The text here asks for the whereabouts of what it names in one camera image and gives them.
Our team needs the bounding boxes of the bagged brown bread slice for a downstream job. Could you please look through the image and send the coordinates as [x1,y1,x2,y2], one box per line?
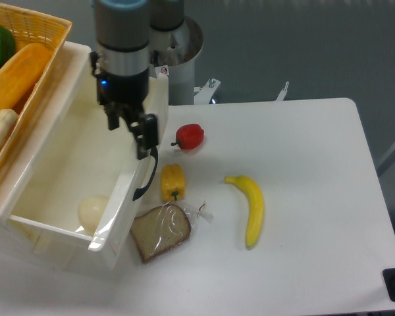
[129,199,215,265]

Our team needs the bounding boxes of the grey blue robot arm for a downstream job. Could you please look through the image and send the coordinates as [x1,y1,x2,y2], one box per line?
[90,1,184,159]

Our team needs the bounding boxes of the white drawer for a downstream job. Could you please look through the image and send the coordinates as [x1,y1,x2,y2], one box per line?
[6,62,169,272]

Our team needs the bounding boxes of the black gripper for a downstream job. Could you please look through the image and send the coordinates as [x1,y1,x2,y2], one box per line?
[90,51,159,160]

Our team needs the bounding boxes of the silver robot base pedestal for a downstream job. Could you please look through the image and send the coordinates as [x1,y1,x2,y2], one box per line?
[150,16,203,105]

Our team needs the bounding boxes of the white metal bracket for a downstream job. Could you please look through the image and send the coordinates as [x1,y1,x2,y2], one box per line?
[194,78,221,105]

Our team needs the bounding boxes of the red bell pepper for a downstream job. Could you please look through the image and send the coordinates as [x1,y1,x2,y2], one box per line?
[171,123,204,150]

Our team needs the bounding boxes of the yellow bell pepper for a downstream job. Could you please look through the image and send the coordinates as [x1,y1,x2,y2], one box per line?
[160,164,186,202]

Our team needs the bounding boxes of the orange baguette loaf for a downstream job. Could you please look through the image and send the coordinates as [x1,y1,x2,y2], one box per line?
[0,43,51,110]

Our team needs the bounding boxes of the white drawer cabinet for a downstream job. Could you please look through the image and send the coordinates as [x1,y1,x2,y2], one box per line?
[0,41,91,270]

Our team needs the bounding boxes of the yellow banana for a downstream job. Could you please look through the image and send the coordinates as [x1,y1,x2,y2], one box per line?
[224,175,265,250]

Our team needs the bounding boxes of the black drawer handle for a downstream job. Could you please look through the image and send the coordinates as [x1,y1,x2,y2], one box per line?
[132,146,159,201]

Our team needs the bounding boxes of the yellow wicker basket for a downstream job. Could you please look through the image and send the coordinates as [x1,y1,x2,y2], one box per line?
[0,3,72,172]

